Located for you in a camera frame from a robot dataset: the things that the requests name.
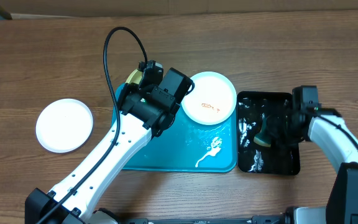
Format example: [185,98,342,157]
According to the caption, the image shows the yellow-green plate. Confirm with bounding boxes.
[126,69,143,84]

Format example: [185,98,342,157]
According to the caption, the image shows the green yellow sponge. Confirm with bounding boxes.
[254,116,272,147]

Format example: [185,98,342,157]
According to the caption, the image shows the white plate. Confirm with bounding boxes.
[35,98,93,154]
[181,72,237,125]

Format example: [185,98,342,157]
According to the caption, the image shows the white plate front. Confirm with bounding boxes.
[35,98,93,154]

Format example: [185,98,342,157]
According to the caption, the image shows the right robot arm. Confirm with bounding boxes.
[254,107,358,224]

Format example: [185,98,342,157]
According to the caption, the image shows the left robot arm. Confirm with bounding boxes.
[25,60,194,223]

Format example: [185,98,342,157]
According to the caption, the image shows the black rectangular tray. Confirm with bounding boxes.
[236,91,300,175]

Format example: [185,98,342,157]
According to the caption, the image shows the teal plastic tray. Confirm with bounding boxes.
[111,82,238,173]

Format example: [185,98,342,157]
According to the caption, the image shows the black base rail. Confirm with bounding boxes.
[118,214,294,224]

